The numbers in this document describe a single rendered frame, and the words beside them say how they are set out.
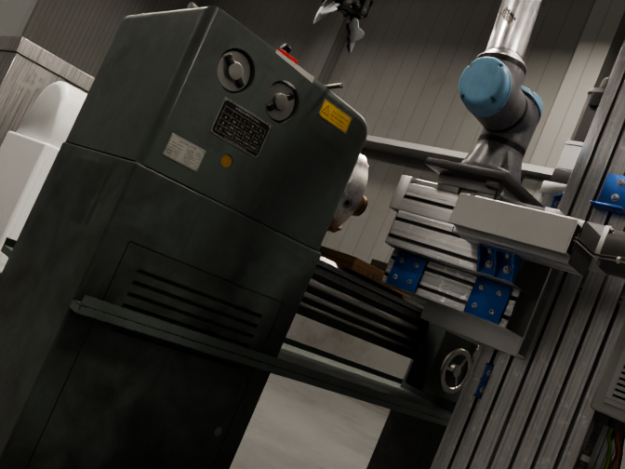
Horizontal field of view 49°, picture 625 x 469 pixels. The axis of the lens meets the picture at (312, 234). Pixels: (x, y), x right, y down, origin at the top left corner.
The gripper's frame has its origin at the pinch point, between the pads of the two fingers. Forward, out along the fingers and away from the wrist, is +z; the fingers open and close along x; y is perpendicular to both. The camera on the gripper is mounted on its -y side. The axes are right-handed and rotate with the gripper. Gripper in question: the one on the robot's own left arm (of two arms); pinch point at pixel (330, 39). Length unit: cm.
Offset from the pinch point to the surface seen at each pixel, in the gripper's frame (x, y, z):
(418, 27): 398, -417, -260
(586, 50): 401, -198, -232
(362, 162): 28.6, 0.6, 24.7
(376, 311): 56, 5, 64
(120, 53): -43, -22, 30
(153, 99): -43, 9, 41
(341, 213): 28, 2, 42
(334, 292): 35, 5, 64
